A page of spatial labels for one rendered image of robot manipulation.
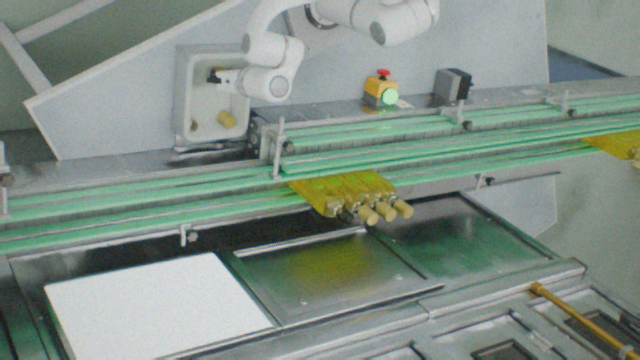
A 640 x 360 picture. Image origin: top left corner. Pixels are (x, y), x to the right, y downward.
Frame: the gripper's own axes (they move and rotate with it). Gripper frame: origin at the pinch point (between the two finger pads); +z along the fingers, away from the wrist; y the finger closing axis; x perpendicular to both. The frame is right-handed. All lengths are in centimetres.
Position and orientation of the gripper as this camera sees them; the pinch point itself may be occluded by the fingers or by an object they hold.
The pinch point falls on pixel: (223, 76)
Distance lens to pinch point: 184.2
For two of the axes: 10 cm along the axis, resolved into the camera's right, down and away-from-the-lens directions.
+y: 8.4, -1.4, 5.3
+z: -5.4, -1.9, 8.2
